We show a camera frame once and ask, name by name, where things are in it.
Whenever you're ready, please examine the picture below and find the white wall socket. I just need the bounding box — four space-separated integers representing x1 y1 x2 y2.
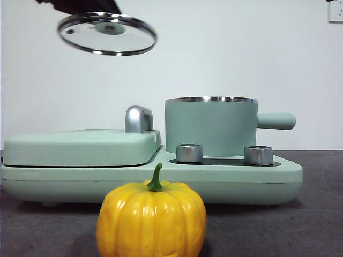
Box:
327 2 343 24

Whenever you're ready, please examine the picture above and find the yellow pumpkin with green stem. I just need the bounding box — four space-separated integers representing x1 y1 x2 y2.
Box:
95 162 207 257

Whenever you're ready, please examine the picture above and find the glass lid with mint knob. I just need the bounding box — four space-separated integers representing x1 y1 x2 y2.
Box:
57 12 158 57

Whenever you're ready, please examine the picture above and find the silver control knob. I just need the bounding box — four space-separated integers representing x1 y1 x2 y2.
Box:
175 143 204 164
243 145 274 165

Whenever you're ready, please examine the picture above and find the mint green handled pot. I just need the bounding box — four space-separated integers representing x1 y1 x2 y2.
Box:
164 95 297 157

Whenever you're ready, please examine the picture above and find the mint green griddle cover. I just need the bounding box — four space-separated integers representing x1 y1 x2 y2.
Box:
2 105 162 167

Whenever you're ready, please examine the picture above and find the mint green breakfast machine base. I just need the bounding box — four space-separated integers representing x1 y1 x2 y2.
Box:
0 146 304 208

